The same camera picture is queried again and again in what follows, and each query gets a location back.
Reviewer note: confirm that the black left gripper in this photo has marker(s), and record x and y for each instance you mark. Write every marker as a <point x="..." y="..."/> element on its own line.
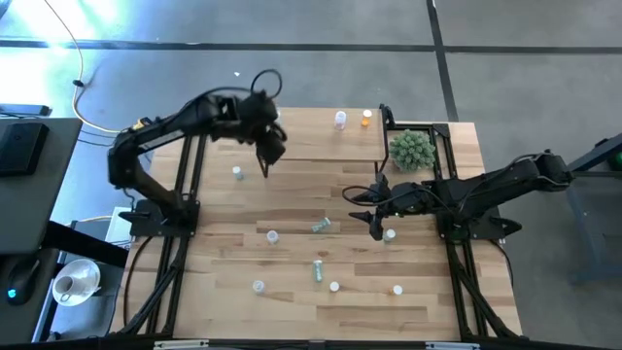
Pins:
<point x="260" y="116"/>

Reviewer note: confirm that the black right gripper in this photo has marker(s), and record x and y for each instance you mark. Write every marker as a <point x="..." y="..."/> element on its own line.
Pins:
<point x="403" y="201"/>

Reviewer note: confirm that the orange medicine bottle white cap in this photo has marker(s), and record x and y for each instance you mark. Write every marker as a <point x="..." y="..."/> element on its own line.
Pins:
<point x="397" y="290"/>
<point x="366" y="117"/>
<point x="334" y="286"/>

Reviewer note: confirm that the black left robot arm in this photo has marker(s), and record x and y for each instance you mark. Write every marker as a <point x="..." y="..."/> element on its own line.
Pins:
<point x="194" y="119"/>

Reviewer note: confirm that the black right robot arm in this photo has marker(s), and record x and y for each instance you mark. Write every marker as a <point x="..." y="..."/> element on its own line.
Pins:
<point x="486" y="189"/>

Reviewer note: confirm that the potted green plant grey pot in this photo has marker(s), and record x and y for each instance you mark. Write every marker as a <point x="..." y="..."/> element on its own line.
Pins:
<point x="412" y="150"/>

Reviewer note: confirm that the white coffee cup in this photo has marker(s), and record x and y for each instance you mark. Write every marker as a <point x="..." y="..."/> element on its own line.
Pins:
<point x="65" y="287"/>

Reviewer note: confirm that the dark grey desk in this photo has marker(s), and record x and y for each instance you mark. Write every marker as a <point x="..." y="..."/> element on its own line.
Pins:
<point x="29" y="204"/>

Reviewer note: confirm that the black computer mouse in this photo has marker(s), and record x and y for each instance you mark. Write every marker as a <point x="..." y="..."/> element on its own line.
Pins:
<point x="22" y="279"/>

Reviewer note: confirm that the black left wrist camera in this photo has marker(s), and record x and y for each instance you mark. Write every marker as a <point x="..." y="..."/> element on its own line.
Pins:
<point x="272" y="148"/>

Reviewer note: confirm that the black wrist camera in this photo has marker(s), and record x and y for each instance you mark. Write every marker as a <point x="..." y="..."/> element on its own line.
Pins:
<point x="272" y="148"/>
<point x="377" y="231"/>

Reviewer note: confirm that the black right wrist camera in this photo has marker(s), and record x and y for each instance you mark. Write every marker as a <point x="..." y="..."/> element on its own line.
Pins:
<point x="377" y="231"/>

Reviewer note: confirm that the wooden shelf black metal frame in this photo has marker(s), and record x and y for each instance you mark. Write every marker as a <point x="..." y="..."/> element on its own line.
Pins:
<point x="316" y="141"/>

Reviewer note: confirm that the black aluminium rig frame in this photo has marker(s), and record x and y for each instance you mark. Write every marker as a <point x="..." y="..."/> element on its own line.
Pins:
<point x="439" y="130"/>

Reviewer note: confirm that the dark blue table frame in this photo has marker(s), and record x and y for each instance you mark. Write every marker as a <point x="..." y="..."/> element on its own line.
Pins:
<point x="597" y="151"/>

